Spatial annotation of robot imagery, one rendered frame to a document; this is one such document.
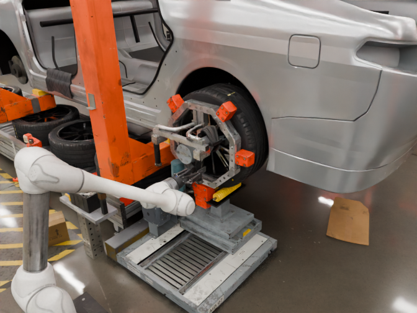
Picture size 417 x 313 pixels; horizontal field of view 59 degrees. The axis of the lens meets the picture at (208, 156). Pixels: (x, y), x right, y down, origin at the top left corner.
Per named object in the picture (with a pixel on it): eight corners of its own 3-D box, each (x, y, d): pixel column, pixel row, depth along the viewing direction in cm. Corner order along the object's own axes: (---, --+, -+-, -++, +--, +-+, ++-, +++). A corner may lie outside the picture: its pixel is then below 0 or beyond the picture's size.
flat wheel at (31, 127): (58, 118, 442) (54, 99, 431) (94, 130, 408) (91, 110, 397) (4, 138, 394) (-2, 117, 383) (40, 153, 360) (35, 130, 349)
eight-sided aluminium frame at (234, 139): (240, 193, 232) (242, 111, 207) (234, 197, 227) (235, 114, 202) (177, 167, 263) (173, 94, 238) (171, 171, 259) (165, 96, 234)
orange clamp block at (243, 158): (242, 159, 222) (254, 163, 216) (234, 164, 216) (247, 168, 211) (242, 148, 219) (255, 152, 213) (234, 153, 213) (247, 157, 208)
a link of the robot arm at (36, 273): (25, 326, 160) (5, 299, 173) (61, 310, 172) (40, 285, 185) (26, 157, 138) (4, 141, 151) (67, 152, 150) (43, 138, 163)
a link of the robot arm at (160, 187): (159, 195, 196) (177, 202, 188) (137, 208, 185) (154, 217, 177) (157, 177, 191) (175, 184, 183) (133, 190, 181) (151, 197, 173)
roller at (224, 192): (243, 185, 258) (243, 178, 255) (217, 205, 238) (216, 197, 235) (236, 183, 261) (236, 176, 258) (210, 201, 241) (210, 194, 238)
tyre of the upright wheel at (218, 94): (291, 150, 226) (233, 61, 230) (270, 165, 210) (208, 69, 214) (228, 187, 274) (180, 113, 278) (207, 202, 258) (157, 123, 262)
